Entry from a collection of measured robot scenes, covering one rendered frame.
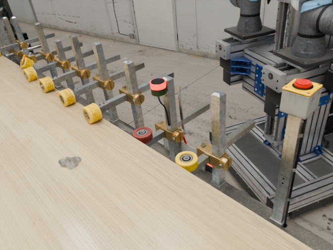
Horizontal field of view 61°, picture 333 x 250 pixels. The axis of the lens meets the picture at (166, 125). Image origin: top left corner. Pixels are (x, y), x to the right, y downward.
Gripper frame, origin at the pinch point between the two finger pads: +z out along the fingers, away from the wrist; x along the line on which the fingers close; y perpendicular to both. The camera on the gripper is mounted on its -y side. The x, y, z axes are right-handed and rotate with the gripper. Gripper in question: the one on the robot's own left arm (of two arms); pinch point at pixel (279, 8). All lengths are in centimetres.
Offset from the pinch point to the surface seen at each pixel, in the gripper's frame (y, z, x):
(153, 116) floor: -12, 132, 165
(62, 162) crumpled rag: -85, 41, 4
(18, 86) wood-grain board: -109, 42, 93
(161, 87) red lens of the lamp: -43.7, 21.6, 6.0
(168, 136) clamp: -42, 47, 10
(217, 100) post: -30.8, 21.4, -13.6
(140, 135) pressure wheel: -54, 41, 8
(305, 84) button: -19.7, 8.5, -37.0
